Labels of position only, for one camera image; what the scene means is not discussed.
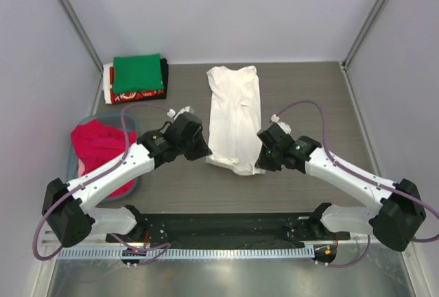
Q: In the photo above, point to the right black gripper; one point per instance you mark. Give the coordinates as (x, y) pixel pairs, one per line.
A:
(263, 163)

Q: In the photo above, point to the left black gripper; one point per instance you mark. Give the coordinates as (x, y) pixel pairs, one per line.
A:
(202, 149)

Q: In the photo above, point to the white printed t-shirt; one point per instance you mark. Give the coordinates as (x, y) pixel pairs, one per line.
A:
(235, 119)

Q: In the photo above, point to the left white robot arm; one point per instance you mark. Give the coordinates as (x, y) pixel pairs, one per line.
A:
(71, 209)

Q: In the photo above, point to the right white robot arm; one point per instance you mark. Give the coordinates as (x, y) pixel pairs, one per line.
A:
(391, 211)

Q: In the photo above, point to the grey laundry basket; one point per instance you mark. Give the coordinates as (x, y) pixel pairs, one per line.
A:
(133, 131)

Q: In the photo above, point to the folded red printed t-shirt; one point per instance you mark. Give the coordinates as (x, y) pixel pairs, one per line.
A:
(128, 97)

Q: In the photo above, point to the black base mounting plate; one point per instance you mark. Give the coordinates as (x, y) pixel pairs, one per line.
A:
(231, 231)

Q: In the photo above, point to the folded white t-shirt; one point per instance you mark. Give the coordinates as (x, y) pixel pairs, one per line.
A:
(106, 83)

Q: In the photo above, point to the slotted grey cable duct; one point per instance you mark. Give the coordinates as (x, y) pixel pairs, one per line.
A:
(123, 253)

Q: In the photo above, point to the aluminium frame rail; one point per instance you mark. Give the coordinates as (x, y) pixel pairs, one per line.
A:
(47, 237)

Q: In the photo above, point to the right aluminium corner post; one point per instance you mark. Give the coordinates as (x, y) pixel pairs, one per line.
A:
(372, 17)

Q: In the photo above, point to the aluminium corner post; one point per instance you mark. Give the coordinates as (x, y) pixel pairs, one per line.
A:
(81, 32)
(372, 17)

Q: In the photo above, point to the left aluminium corner post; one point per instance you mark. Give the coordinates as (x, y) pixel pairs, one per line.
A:
(81, 32)

